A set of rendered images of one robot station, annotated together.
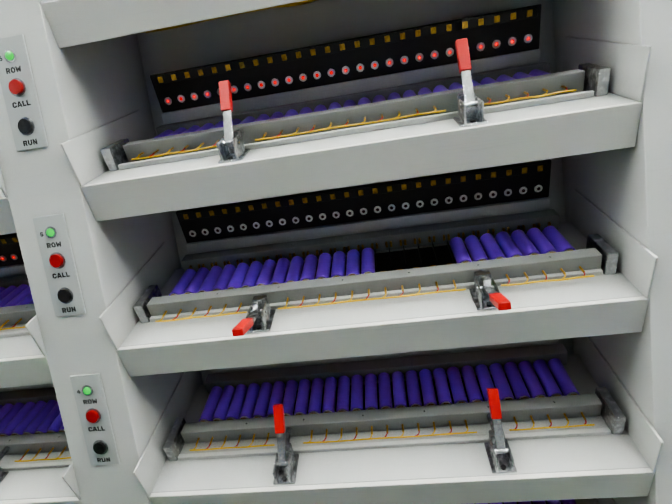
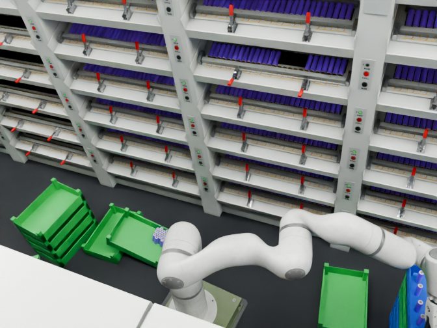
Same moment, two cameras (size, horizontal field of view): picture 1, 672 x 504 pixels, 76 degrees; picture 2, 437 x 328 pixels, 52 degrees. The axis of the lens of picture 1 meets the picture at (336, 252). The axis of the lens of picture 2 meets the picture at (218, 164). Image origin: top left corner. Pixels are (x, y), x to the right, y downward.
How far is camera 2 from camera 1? 1.25 m
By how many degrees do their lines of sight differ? 43
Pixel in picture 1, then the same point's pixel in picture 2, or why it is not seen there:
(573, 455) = (324, 130)
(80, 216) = (184, 37)
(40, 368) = (169, 73)
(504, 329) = (307, 95)
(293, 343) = (245, 84)
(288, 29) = not seen: outside the picture
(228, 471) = (224, 110)
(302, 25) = not seen: outside the picture
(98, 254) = (188, 47)
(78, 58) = not seen: outside the picture
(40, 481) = (166, 100)
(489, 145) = (309, 48)
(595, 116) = (341, 49)
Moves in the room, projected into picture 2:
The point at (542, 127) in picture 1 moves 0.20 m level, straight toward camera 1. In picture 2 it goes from (324, 48) to (288, 79)
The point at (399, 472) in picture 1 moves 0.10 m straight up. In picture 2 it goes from (273, 123) to (272, 104)
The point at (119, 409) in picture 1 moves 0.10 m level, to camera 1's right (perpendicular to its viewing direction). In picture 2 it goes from (193, 89) to (216, 91)
